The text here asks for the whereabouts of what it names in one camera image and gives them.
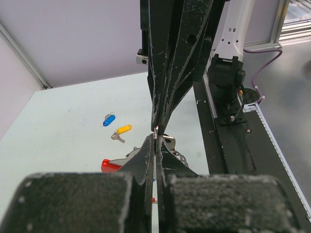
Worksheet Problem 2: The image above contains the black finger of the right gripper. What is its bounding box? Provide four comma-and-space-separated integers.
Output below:
159, 0, 214, 129
148, 0, 175, 131

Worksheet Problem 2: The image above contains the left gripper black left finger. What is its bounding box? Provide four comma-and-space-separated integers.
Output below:
118, 134, 155, 233

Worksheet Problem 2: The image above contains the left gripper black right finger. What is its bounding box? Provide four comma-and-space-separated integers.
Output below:
155, 139, 199, 233

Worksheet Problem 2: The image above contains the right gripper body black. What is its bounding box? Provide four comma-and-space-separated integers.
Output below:
140, 0, 225, 82

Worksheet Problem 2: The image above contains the keyring with chain and tags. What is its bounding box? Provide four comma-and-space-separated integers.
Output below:
100, 125, 190, 204

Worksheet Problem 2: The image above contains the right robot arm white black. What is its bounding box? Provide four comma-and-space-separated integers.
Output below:
137, 0, 255, 133

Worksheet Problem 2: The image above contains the yellow key tag with key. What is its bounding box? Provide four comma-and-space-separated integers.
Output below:
111, 125, 132, 143

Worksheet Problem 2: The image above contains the blue key tag with key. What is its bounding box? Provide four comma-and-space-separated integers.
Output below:
101, 112, 116, 127

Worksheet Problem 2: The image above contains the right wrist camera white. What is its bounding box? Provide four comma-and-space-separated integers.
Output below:
136, 49, 149, 65

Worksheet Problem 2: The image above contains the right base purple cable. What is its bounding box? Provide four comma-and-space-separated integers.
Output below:
242, 47, 284, 105

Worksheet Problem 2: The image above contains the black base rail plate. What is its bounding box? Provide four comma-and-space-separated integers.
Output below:
193, 81, 306, 218

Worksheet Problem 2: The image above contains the white slotted cable duct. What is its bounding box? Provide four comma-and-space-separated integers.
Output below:
243, 102, 311, 222

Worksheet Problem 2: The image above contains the left aluminium frame post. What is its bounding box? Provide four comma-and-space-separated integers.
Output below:
0, 19, 52, 89

